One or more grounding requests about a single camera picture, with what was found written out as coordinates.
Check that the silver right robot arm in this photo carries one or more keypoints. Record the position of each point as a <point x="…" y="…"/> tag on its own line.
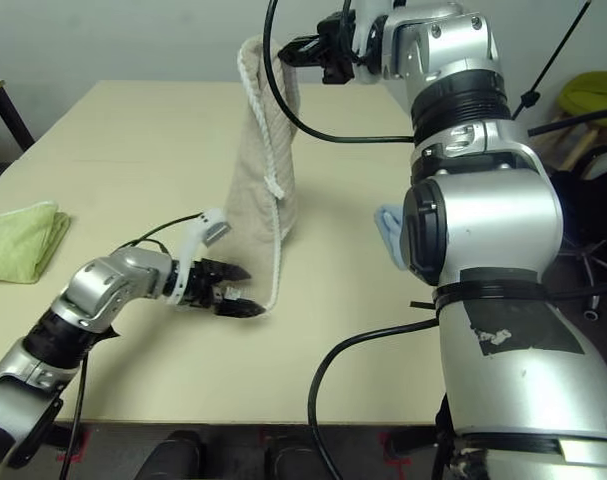
<point x="493" y="225"/>

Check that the black tripod stand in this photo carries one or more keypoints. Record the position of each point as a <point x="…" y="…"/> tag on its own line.
<point x="530" y="97"/>

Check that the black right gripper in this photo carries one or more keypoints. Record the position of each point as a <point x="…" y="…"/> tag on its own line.
<point x="335" y="50"/>

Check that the folded green towel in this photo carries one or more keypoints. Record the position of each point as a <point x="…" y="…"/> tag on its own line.
<point x="18" y="240"/>

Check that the green cushion wooden stool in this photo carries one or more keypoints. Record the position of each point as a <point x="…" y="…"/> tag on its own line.
<point x="593" y="90"/>

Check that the beige towel with white trim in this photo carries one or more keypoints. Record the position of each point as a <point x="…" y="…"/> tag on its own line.
<point x="263" y="165"/>

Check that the black office chair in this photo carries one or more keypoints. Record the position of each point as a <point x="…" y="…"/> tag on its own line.
<point x="598" y="210"/>

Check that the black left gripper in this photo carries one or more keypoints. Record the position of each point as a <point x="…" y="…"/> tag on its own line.
<point x="195" y="287"/>

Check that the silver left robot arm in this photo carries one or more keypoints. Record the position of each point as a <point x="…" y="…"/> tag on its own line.
<point x="108" y="280"/>

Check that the black robot foot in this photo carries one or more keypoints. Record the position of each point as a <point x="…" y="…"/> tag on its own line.
<point x="295" y="460"/>
<point x="170" y="457"/>

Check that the side table with black legs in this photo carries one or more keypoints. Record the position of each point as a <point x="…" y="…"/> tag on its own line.
<point x="13" y="115"/>

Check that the black robot right foot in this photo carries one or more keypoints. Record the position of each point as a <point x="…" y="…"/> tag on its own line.
<point x="295" y="460"/>

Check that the folded blue towel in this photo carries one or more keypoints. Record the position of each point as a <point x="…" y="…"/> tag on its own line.
<point x="390" y="225"/>

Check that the black robot left foot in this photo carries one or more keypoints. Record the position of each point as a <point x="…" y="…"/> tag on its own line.
<point x="170" y="457"/>

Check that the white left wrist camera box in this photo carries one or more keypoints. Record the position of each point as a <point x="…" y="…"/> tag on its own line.
<point x="210" y="220"/>

